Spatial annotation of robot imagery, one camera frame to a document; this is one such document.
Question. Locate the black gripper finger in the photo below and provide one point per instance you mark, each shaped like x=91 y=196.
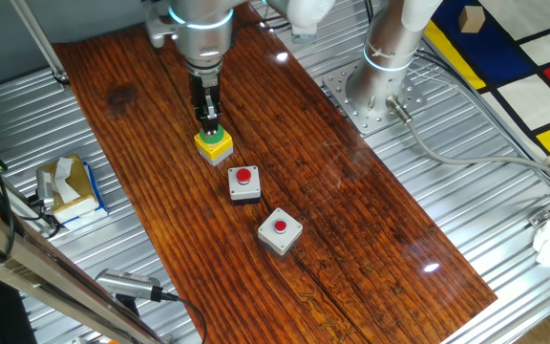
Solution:
x=199 y=111
x=212 y=114

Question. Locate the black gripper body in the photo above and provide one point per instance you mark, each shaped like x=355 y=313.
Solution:
x=204 y=85

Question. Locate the yellow box green button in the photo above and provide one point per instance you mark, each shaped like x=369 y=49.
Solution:
x=214 y=148

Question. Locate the grey box large red button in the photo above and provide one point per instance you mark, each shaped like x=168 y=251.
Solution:
x=244 y=188

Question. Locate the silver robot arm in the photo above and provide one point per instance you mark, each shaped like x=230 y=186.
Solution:
x=385 y=43

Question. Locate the grey box small red button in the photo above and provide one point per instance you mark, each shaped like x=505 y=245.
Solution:
x=280 y=236

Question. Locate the gold and blue tissue box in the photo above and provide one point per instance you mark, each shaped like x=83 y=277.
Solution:
x=79 y=186

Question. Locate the dark wooden board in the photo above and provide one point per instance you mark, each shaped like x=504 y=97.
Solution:
x=351 y=215

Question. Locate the grey metal pole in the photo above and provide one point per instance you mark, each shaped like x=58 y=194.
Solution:
x=36 y=33

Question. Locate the small wooden cube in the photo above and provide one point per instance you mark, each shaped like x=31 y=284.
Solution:
x=471 y=19

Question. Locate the colour block patterned cloth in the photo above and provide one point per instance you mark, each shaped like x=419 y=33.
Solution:
x=494 y=52

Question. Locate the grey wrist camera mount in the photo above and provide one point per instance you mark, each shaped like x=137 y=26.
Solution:
x=158 y=28

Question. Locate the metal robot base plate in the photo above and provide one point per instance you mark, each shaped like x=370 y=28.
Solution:
x=342 y=91

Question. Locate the small silver camera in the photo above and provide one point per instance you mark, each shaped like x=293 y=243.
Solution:
x=45 y=188

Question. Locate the silver depth camera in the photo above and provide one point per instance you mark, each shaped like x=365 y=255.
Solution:
x=127 y=284

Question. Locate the aluminium frame bar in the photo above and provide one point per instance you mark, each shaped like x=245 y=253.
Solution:
x=17 y=258

